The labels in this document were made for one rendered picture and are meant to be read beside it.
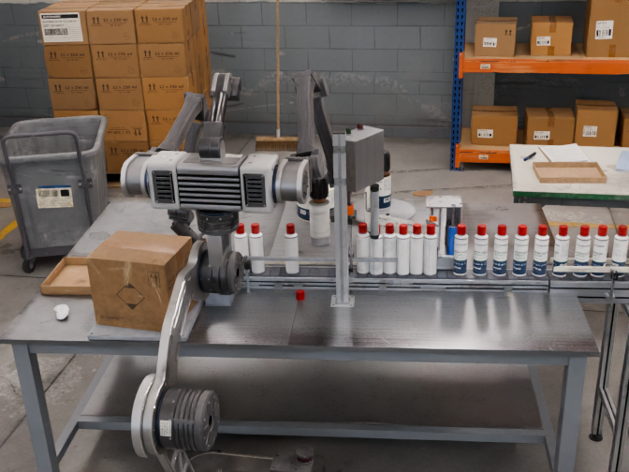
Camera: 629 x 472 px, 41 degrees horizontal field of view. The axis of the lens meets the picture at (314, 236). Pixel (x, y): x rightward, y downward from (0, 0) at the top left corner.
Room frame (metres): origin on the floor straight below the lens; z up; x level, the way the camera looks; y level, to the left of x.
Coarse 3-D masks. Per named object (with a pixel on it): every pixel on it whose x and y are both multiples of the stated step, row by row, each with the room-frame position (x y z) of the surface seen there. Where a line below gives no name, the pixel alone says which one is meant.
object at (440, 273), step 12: (264, 276) 2.94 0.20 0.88; (276, 276) 2.94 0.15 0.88; (288, 276) 2.94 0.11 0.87; (300, 276) 2.93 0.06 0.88; (312, 276) 2.92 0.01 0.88; (324, 276) 2.92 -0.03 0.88; (360, 276) 2.91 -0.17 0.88; (372, 276) 2.90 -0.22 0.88; (384, 276) 2.90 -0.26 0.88; (396, 276) 2.90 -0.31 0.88; (408, 276) 2.89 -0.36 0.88; (420, 276) 2.89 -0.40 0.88; (432, 276) 2.89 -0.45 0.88; (444, 276) 2.88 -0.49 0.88; (456, 276) 2.88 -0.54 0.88; (468, 276) 2.87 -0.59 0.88; (492, 276) 2.87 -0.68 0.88; (504, 276) 2.86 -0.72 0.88; (528, 276) 2.86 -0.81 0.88
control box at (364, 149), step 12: (360, 132) 2.86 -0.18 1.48; (372, 132) 2.86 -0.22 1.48; (348, 144) 2.78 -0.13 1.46; (360, 144) 2.78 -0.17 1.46; (372, 144) 2.83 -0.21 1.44; (348, 156) 2.78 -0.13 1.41; (360, 156) 2.78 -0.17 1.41; (372, 156) 2.83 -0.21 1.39; (348, 168) 2.78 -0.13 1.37; (360, 168) 2.78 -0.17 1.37; (372, 168) 2.83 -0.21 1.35; (348, 180) 2.78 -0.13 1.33; (360, 180) 2.78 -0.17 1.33; (372, 180) 2.83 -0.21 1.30
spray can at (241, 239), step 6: (240, 228) 2.97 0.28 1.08; (234, 234) 2.99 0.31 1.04; (240, 234) 2.97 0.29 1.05; (246, 234) 2.98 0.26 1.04; (240, 240) 2.96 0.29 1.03; (246, 240) 2.97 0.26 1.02; (240, 246) 2.96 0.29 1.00; (246, 246) 2.97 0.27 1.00; (240, 252) 2.96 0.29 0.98; (246, 252) 2.97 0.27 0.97
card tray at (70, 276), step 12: (60, 264) 3.15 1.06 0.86; (72, 264) 3.20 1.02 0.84; (84, 264) 3.19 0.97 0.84; (48, 276) 3.02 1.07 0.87; (60, 276) 3.09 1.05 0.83; (72, 276) 3.09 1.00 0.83; (84, 276) 3.08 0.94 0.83; (48, 288) 2.94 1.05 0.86; (60, 288) 2.94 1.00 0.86; (72, 288) 2.93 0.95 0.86; (84, 288) 2.93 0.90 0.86
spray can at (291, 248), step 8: (288, 224) 2.97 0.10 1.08; (288, 232) 2.95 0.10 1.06; (288, 240) 2.94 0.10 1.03; (296, 240) 2.95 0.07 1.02; (288, 248) 2.94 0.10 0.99; (296, 248) 2.95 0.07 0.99; (288, 256) 2.94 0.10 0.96; (296, 256) 2.95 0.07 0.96; (288, 264) 2.95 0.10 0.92; (296, 264) 2.95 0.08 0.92; (288, 272) 2.95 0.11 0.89; (296, 272) 2.95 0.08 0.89
